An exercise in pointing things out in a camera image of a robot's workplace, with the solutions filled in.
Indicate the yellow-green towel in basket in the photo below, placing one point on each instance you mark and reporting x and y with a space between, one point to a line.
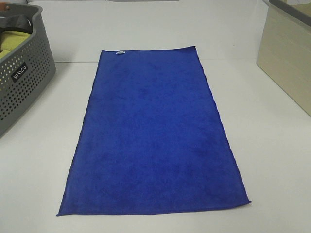
10 40

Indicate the grey perforated plastic basket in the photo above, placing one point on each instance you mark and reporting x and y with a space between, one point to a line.
27 69

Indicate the dark grey cloth in basket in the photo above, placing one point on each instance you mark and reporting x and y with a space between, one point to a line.
16 23

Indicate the beige storage box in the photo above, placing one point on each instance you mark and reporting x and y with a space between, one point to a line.
285 49

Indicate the blue microfiber towel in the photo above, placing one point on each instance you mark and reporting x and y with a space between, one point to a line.
152 140

